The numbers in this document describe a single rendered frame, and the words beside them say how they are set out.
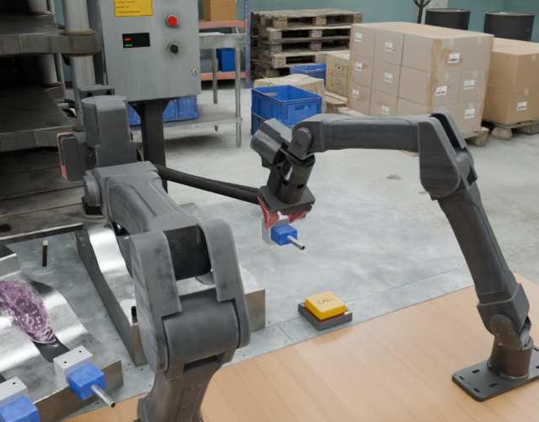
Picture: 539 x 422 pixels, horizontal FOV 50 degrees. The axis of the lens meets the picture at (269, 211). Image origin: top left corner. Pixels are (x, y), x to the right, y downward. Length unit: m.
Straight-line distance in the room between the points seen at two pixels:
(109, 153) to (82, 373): 0.38
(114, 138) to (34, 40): 0.92
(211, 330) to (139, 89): 1.35
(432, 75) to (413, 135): 3.83
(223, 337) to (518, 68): 5.08
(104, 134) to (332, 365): 0.58
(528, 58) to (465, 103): 0.77
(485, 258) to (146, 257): 0.64
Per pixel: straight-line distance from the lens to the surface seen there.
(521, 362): 1.09
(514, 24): 7.84
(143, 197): 0.63
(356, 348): 1.13
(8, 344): 1.09
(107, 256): 1.25
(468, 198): 0.98
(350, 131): 1.02
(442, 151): 0.95
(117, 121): 0.76
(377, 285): 1.33
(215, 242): 0.53
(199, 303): 0.54
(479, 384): 1.08
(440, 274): 1.40
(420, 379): 1.08
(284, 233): 1.20
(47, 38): 1.64
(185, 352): 0.53
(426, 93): 4.85
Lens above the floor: 1.46
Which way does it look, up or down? 23 degrees down
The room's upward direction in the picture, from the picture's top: straight up
